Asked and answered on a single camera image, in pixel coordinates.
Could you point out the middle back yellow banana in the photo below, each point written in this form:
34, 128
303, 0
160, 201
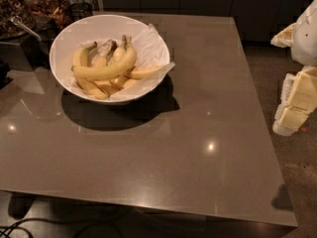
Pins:
101, 59

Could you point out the white bowl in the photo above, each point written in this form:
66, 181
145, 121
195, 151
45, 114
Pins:
82, 33

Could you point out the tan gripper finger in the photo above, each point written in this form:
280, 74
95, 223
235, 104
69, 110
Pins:
298, 100
284, 39

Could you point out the metal spoon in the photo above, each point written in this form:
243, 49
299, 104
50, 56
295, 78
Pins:
17, 21

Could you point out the right short yellow banana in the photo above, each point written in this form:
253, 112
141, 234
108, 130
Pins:
139, 72

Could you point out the left curved yellow banana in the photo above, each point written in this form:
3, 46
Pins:
80, 57

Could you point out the dish of brown snacks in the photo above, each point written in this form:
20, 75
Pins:
54, 9

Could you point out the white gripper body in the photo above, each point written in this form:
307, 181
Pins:
306, 39

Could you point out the glass jar of snacks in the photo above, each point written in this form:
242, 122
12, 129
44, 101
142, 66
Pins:
14, 8

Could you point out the long top yellow banana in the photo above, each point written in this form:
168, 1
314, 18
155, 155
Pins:
121, 66

